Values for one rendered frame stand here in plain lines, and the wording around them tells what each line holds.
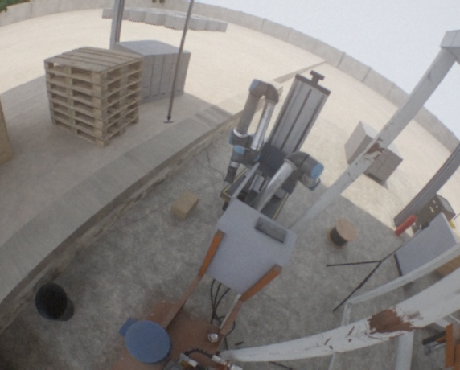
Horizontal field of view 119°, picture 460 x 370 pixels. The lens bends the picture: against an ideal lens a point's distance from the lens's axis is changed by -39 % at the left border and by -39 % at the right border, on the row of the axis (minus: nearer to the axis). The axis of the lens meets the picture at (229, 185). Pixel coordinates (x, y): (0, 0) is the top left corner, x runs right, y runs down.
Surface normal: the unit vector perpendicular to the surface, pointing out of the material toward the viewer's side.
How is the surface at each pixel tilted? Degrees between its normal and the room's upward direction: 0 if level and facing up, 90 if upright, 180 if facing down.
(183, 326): 0
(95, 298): 0
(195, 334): 0
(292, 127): 90
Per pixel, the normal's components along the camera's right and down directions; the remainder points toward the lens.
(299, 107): -0.51, 0.50
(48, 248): 0.27, -0.68
